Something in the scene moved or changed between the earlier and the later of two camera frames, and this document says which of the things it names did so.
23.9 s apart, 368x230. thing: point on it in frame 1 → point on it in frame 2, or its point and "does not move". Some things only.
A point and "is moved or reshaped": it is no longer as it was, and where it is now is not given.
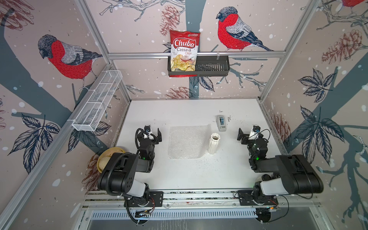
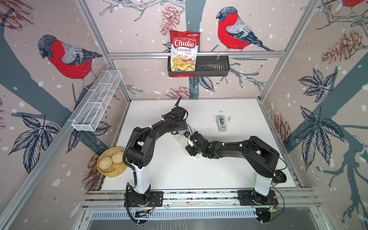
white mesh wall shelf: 88,118 does not move
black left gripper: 156,139 → 183,125
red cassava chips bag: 184,49 does not move
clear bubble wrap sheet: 188,142 is moved or reshaped
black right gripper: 240,135 → 190,151
